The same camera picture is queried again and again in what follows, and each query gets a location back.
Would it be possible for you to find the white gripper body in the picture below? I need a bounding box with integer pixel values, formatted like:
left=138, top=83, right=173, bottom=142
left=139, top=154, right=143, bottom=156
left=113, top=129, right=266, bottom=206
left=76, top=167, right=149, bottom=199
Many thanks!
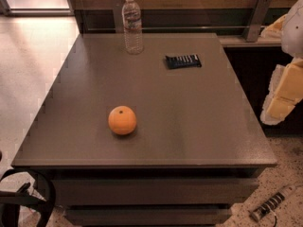
left=281, top=0, right=303, bottom=58

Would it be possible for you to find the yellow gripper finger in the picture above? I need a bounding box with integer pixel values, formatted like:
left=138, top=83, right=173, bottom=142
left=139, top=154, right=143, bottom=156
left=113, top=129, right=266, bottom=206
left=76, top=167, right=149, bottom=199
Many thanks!
left=260, top=15, right=286, bottom=39
left=260, top=58, right=303, bottom=125

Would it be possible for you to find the clear plastic water bottle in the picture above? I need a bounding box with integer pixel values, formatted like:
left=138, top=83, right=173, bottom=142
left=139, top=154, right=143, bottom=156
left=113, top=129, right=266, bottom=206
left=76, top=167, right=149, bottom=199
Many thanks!
left=122, top=0, right=144, bottom=55

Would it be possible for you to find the orange fruit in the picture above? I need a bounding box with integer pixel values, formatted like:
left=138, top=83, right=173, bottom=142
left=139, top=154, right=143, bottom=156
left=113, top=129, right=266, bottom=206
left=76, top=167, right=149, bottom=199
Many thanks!
left=108, top=106, right=136, bottom=135

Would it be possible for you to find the upper table drawer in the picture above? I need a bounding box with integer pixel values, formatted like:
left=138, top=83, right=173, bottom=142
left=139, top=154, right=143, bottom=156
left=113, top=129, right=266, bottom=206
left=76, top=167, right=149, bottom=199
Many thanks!
left=53, top=178, right=258, bottom=205

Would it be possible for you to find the black chair base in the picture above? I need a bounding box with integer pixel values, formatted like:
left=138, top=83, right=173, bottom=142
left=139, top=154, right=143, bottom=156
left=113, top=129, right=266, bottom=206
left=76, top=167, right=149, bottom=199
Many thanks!
left=0, top=168, right=56, bottom=227

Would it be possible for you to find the metal rail bracket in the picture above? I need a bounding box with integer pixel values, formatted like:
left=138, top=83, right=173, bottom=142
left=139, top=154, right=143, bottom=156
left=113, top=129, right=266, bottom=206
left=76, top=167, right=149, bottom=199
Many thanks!
left=242, top=0, right=272, bottom=43

